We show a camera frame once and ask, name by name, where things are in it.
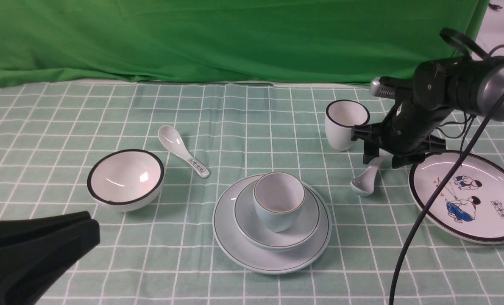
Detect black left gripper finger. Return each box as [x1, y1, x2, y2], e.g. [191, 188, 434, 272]
[0, 211, 92, 239]

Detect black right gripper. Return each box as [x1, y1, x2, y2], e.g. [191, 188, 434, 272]
[352, 81, 454, 169]

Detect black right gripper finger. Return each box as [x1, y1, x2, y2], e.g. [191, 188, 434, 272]
[0, 219, 100, 305]

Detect plain white spoon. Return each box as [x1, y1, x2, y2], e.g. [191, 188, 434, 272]
[350, 151, 388, 197]

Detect light blue cup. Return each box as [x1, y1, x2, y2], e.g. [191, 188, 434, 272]
[253, 172, 306, 232]

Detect light blue shallow bowl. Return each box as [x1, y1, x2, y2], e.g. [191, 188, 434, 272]
[234, 182, 326, 252]

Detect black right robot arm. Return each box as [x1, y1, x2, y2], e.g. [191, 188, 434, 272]
[0, 56, 504, 305]

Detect white cup black rim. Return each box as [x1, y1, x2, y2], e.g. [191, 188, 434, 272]
[325, 99, 370, 151]

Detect white bowl black rim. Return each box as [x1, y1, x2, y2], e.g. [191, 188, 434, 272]
[86, 149, 165, 212]

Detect white plate cartoon figures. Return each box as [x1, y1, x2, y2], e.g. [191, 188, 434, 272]
[409, 150, 504, 244]

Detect green checkered tablecloth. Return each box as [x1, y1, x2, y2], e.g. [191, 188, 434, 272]
[0, 82, 419, 305]

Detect light blue plate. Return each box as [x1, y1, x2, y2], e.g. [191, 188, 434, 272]
[212, 175, 332, 275]

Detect green backdrop cloth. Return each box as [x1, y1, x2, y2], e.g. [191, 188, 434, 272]
[0, 0, 488, 88]

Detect black wrist camera silver mount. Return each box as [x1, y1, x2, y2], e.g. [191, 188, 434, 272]
[369, 76, 412, 99]

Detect white spoon patterned handle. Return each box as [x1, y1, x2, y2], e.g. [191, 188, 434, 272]
[157, 125, 210, 178]

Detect black cable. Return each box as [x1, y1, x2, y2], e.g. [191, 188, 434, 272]
[387, 28, 504, 305]

